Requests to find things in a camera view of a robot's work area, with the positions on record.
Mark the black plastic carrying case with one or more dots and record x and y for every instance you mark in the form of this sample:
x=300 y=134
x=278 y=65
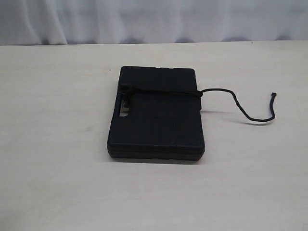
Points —
x=156 y=115

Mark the white backdrop curtain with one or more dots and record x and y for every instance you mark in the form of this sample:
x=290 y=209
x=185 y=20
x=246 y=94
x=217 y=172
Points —
x=55 y=22

